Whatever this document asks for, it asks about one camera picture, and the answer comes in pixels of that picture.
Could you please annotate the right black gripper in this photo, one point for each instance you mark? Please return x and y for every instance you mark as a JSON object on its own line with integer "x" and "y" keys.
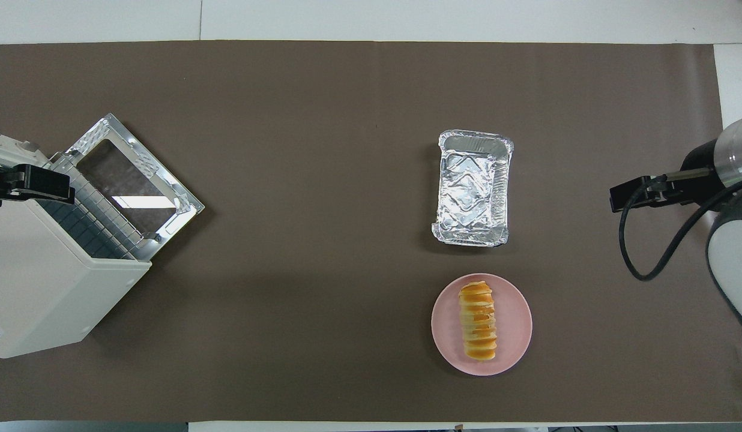
{"x": 698, "y": 189}

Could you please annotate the aluminium foil tray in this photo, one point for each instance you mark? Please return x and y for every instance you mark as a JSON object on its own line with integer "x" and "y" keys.
{"x": 470, "y": 192}

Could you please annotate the sliced golden bread loaf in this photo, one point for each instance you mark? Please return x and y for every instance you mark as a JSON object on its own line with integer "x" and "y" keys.
{"x": 478, "y": 324}

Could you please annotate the cream toaster oven body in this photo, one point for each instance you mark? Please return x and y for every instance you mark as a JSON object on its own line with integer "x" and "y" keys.
{"x": 41, "y": 282}

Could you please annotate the pink round plate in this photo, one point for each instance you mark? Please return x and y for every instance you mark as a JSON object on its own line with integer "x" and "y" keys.
{"x": 515, "y": 336}

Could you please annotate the brown table mat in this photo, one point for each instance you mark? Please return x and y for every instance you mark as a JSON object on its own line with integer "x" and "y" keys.
{"x": 347, "y": 180}

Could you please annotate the glass oven door, metal frame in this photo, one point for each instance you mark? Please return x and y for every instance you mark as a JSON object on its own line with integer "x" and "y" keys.
{"x": 131, "y": 174}

